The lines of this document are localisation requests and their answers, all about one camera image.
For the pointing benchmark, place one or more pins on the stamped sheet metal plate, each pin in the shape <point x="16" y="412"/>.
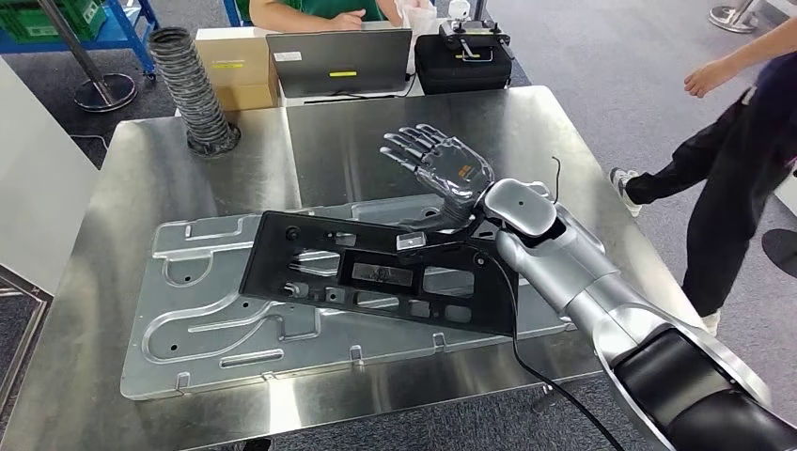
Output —
<point x="187" y="348"/>

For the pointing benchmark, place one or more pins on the grey laptop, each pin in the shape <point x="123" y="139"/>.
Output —
<point x="339" y="62"/>

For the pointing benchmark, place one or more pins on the person's forearm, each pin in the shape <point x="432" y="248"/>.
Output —
<point x="763" y="50"/>
<point x="286" y="18"/>

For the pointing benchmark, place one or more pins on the white panel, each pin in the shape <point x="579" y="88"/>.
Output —
<point x="37" y="187"/>

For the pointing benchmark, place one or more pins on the black plastic panel part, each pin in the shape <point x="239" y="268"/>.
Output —
<point x="274" y="267"/>

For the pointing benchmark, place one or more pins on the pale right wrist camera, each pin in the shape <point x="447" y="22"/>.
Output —
<point x="412" y="241"/>

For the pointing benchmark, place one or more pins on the brown cardboard box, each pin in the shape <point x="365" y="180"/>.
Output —
<point x="240" y="68"/>

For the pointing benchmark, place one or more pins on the green plastic crate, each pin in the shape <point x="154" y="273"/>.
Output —
<point x="37" y="22"/>

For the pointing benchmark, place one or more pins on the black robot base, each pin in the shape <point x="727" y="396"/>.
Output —
<point x="256" y="445"/>

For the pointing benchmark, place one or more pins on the black round-base stanchion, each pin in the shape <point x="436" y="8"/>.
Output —
<point x="781" y="252"/>

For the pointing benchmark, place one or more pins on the white plastic bag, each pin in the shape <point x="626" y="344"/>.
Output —
<point x="417" y="15"/>

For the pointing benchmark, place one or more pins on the black remote controller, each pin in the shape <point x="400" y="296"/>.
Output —
<point x="473" y="34"/>

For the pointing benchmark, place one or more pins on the blue metal cart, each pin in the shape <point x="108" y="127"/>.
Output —
<point x="134" y="25"/>

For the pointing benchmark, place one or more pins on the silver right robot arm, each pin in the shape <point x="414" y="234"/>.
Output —
<point x="560" y="267"/>

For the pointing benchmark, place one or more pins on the person's hand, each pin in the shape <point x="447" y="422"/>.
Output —
<point x="348" y="20"/>
<point x="710" y="78"/>

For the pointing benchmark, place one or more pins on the person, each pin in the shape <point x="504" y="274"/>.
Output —
<point x="735" y="187"/>
<point x="311" y="6"/>

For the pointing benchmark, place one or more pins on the silver round-base stanchion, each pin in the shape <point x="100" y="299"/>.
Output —
<point x="106" y="93"/>

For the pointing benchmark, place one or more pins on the stainless steel workbench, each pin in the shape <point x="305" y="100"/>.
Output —
<point x="348" y="143"/>

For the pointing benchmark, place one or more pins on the silver stanchion base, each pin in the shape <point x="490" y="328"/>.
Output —
<point x="735" y="18"/>

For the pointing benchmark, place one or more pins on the black carry bag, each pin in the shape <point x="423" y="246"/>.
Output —
<point x="461" y="74"/>

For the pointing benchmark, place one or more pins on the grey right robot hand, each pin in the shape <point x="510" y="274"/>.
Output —
<point x="461" y="171"/>

